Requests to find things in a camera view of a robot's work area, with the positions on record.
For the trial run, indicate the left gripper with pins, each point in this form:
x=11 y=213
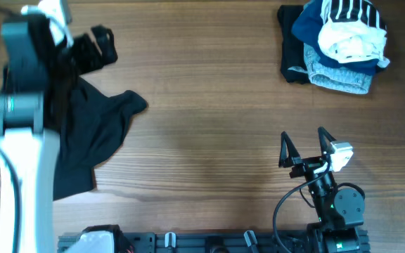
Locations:
x=86 y=47

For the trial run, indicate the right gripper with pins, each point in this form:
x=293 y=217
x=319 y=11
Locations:
x=302 y=166

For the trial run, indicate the white t-shirt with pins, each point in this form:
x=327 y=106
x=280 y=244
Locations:
x=352 y=31

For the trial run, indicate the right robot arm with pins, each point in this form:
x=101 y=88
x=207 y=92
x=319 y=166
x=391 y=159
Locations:
x=339 y=207

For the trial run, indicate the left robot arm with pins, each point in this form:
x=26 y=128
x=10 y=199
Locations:
x=44 y=64

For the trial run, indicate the light grey garment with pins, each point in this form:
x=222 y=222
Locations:
x=339 y=79

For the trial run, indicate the black garment on left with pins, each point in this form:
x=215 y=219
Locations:
x=94 y=128

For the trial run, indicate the black garment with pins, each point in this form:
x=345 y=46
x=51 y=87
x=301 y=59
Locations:
x=94 y=128
x=290 y=49

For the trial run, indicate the black garment at top right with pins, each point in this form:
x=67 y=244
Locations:
x=290 y=49

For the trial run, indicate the dark blue garment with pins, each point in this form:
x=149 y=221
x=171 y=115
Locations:
x=307 y=27

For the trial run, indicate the right white rail clip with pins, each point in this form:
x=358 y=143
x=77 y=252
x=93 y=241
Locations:
x=251 y=241

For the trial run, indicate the white rail clip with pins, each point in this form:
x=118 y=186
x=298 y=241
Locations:
x=170 y=240
x=251 y=241

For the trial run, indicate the left white rail clip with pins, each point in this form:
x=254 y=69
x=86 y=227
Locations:
x=170 y=240

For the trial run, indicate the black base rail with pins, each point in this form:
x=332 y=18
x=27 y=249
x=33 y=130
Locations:
x=295 y=241

